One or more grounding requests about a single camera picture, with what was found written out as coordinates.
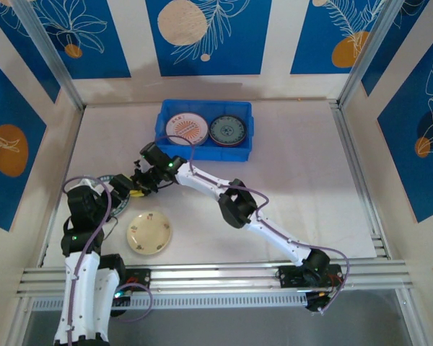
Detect blue plastic bin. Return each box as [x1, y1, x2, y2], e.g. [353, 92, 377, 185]
[154, 99, 255, 163]

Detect aluminium corner post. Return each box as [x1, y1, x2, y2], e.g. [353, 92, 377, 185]
[11, 0, 86, 111]
[337, 0, 407, 109]

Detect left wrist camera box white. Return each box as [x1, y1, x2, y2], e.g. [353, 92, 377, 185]
[74, 177, 98, 191]

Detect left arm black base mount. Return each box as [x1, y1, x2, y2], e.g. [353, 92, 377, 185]
[121, 268, 152, 293]

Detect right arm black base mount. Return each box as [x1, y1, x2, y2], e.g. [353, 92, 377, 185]
[278, 265, 346, 289]

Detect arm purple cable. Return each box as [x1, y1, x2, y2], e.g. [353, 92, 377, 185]
[62, 175, 154, 346]
[154, 134, 351, 314]

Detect aluminium rail frame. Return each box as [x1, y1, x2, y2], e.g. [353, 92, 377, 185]
[16, 261, 408, 299]

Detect slotted grey cable duct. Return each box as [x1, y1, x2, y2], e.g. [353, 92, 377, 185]
[31, 292, 308, 312]

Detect white plate orange sunburst print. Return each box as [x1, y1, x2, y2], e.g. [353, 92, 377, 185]
[165, 112, 209, 146]

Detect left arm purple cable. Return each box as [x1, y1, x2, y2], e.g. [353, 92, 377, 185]
[62, 175, 154, 346]

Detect white plate green lettered rim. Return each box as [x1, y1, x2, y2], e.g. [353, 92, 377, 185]
[93, 174, 131, 219]

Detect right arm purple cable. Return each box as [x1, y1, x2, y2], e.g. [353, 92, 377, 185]
[154, 134, 351, 314]

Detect cream plate small flower prints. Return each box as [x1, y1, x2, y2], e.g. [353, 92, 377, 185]
[126, 210, 173, 256]

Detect blue patterned plate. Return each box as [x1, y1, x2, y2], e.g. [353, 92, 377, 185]
[208, 114, 248, 147]

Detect aluminium side rail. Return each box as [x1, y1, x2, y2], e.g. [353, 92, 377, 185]
[328, 100, 390, 259]

